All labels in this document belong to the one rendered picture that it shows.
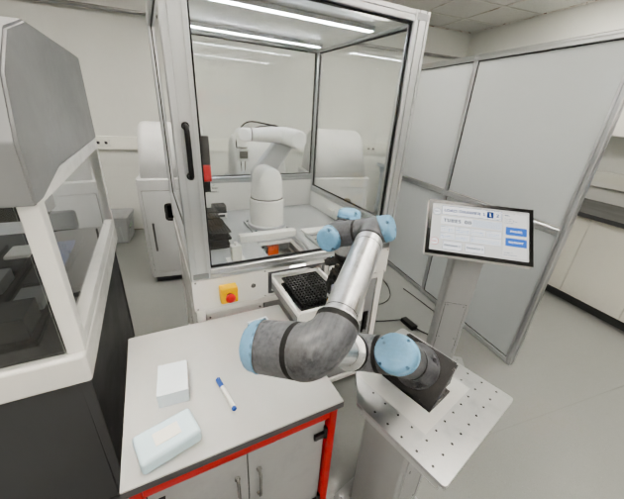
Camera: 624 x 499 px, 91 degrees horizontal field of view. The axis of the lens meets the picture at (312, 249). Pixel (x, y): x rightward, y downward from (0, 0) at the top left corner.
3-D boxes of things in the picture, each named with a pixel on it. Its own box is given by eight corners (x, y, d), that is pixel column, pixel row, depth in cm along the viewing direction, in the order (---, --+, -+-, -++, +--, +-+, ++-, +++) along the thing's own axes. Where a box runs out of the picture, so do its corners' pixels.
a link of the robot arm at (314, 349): (327, 367, 49) (389, 201, 82) (275, 359, 55) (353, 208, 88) (353, 403, 55) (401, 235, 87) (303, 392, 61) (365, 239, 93)
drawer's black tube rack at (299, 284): (338, 307, 132) (339, 294, 129) (301, 316, 124) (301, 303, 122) (314, 282, 150) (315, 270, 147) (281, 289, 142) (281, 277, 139)
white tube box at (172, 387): (189, 400, 95) (187, 388, 92) (158, 409, 91) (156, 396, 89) (187, 370, 105) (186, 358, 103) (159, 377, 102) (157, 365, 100)
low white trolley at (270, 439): (326, 527, 129) (344, 400, 98) (164, 625, 102) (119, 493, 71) (277, 414, 176) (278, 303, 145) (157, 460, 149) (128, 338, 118)
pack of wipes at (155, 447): (190, 416, 90) (188, 405, 88) (203, 441, 84) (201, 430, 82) (133, 448, 81) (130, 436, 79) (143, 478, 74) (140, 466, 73)
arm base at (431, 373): (449, 357, 99) (441, 351, 92) (426, 399, 97) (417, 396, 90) (408, 335, 110) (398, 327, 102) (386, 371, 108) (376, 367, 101)
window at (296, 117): (376, 241, 162) (411, 22, 123) (210, 266, 126) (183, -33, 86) (376, 240, 163) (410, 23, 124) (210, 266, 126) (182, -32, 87)
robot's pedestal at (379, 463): (428, 512, 136) (474, 389, 105) (385, 567, 119) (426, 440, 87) (375, 456, 157) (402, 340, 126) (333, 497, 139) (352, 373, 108)
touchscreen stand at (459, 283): (478, 421, 179) (542, 267, 137) (399, 403, 187) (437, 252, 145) (461, 360, 224) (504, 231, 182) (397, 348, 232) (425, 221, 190)
